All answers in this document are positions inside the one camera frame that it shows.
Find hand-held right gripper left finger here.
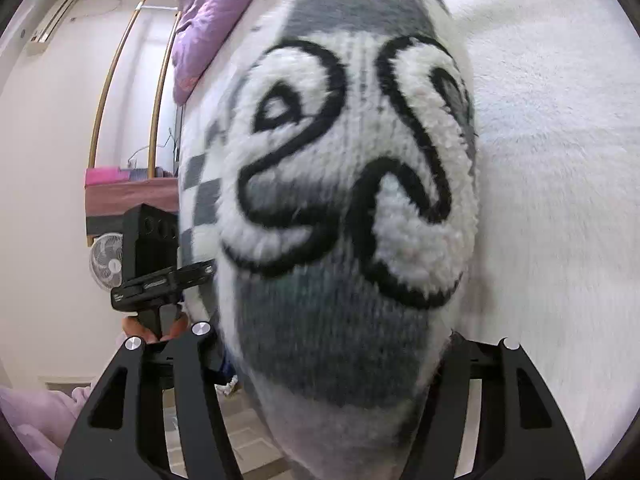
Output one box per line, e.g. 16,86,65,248
55,321,246,480

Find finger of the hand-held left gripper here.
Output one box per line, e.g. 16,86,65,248
144,260,217,294

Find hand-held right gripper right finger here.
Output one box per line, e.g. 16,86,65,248
400,332,586,480

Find grey white checkered cardigan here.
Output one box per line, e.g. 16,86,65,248
177,0,483,480

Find wooden clothes rack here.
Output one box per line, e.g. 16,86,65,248
87,0,183,181

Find person's left hand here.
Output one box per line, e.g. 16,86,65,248
122,310,188,345

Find white standing fan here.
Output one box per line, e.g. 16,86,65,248
89,232,125,291

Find pink and grey towel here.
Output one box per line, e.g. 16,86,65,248
84,166,181,248

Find person's pink pajamas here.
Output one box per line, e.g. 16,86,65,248
0,385,93,478

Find purple floral quilt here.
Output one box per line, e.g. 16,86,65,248
171,0,361,106

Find white air conditioner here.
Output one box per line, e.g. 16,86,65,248
27,0,76,56

